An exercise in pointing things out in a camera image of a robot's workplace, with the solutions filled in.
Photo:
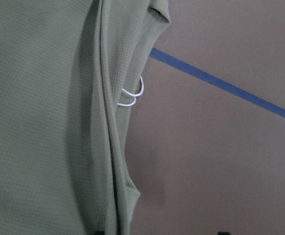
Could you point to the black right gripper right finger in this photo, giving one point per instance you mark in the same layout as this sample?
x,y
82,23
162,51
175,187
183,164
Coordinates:
x,y
222,233

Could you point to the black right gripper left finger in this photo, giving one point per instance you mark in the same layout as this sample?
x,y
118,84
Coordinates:
x,y
99,233

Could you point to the olive green long-sleeve shirt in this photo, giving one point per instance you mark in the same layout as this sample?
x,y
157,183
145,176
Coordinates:
x,y
69,75

